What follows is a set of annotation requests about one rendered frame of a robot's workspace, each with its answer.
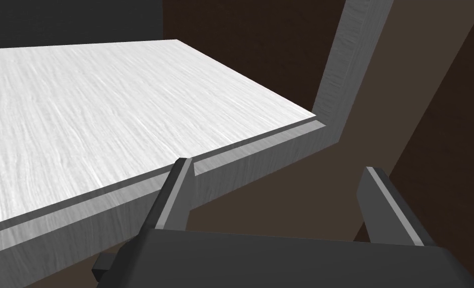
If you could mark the white door leaf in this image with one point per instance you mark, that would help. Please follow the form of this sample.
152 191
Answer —
100 120

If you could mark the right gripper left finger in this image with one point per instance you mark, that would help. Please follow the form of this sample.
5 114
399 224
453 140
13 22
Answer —
174 200

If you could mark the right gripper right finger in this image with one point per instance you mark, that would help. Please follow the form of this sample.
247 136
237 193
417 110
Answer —
385 218

